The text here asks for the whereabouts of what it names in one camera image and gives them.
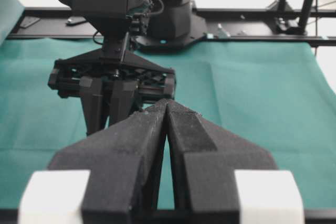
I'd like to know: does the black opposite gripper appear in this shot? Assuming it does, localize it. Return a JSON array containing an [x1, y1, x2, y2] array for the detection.
[[48, 49, 176, 223]]

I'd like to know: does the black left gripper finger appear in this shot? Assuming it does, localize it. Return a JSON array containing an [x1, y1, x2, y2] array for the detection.
[[166, 101, 278, 223]]

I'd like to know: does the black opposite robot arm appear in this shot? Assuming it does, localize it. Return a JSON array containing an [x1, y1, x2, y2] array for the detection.
[[48, 0, 277, 223]]

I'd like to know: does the black aluminium frame rail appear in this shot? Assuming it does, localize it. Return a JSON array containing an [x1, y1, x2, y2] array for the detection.
[[8, 7, 335, 49]]

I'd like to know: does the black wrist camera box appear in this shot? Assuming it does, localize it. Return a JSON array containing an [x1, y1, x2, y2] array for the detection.
[[59, 0, 151, 38]]

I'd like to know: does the black camera stand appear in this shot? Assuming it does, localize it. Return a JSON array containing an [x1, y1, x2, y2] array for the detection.
[[266, 0, 336, 35]]

